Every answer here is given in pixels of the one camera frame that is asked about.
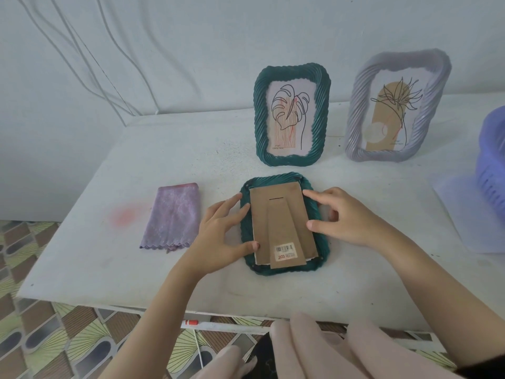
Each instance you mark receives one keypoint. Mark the purple cleaning cloth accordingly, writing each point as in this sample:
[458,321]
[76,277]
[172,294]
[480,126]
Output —
[169,217]

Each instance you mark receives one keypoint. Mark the person's left hand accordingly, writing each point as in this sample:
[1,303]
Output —
[213,248]

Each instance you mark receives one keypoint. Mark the person's left forearm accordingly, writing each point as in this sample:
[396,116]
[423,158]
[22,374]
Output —
[154,327]

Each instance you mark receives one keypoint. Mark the purple plastic basket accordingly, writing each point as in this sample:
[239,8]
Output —
[491,165]

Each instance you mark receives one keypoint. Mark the person's right hand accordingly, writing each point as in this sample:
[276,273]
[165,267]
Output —
[355,221]

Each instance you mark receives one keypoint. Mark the person's right forearm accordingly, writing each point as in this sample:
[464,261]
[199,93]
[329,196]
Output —
[442,296]

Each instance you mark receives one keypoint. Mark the brown cardboard backing board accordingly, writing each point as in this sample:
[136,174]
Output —
[280,221]

